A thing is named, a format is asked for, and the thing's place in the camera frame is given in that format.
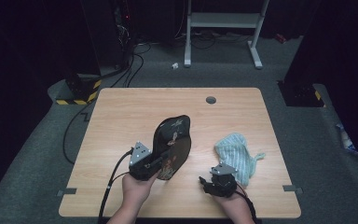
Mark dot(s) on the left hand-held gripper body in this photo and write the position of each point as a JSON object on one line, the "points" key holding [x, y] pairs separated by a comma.
{"points": [[140, 165]]}

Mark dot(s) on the dark equipment rack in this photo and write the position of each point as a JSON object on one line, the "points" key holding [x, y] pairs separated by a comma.
{"points": [[122, 31]]}

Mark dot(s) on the black floral lacquer tray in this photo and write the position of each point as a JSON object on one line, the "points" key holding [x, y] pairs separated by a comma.
{"points": [[172, 146]]}

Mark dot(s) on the small red object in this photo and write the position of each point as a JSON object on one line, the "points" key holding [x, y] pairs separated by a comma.
{"points": [[280, 38]]}

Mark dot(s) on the person's left hand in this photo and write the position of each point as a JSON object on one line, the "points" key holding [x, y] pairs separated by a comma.
{"points": [[136, 193]]}

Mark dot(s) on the grey tape strip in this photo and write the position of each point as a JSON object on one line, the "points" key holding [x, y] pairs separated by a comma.
{"points": [[66, 192], [292, 188]]}

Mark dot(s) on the light blue striped cloth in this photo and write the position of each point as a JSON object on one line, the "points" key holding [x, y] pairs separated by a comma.
{"points": [[237, 154]]}

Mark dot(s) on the person's right hand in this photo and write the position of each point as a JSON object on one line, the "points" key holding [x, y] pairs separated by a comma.
{"points": [[234, 207]]}

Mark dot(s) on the blue white packet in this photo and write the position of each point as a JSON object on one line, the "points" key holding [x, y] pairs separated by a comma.
{"points": [[346, 140]]}

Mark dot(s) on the white metal stand frame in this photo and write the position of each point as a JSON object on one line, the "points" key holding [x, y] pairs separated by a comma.
{"points": [[223, 20]]}

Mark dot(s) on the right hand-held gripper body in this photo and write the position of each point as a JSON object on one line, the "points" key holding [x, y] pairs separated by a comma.
{"points": [[222, 183]]}

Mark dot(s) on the black yellow striped base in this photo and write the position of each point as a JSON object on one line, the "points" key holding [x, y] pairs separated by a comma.
{"points": [[80, 90], [298, 95]]}

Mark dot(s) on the white crumpled paper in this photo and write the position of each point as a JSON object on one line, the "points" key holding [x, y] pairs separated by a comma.
{"points": [[175, 65]]}

